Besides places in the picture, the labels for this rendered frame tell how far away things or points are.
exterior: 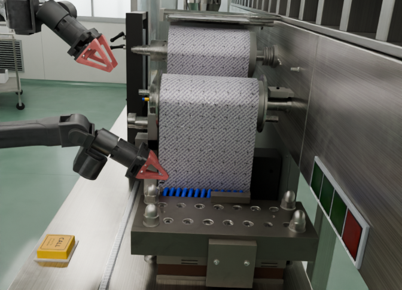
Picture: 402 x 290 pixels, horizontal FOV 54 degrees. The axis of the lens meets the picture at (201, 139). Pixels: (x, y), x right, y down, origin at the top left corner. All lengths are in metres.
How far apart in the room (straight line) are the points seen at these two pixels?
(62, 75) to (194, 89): 6.06
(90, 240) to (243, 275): 0.41
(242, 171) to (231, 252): 0.24
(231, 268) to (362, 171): 0.39
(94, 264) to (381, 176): 0.68
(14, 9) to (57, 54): 5.91
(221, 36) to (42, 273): 0.77
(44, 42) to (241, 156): 6.13
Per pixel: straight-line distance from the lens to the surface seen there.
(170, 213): 0.92
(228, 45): 1.17
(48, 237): 1.07
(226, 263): 0.88
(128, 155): 0.97
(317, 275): 1.40
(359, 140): 0.63
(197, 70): 1.17
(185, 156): 0.99
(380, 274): 0.58
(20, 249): 2.71
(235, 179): 1.02
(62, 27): 0.98
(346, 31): 0.74
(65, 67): 6.91
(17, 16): 1.02
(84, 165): 1.01
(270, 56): 1.23
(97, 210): 1.20
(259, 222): 0.91
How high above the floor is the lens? 1.50
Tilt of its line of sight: 20 degrees down
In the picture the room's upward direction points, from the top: 3 degrees clockwise
